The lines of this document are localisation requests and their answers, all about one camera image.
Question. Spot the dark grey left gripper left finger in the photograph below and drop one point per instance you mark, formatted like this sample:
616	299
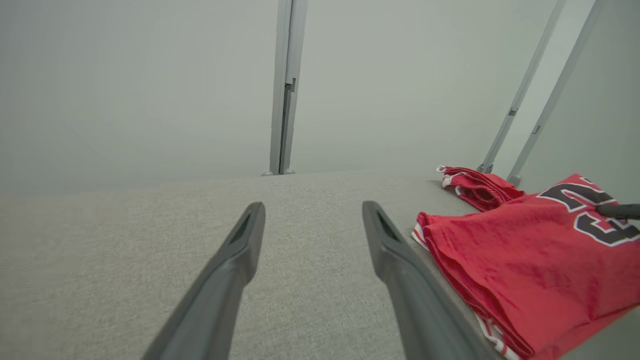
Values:
220	280

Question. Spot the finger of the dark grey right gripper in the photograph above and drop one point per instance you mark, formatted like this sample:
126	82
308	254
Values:
620	211

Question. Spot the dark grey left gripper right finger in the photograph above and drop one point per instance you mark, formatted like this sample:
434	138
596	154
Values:
410	285

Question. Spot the red basketball jersey black lettering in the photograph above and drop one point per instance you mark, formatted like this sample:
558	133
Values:
530	270

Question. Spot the red shorts white side stripes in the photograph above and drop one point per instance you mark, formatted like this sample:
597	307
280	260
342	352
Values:
480	187

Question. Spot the upright grey metal frame post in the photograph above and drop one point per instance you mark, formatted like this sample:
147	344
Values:
287	85

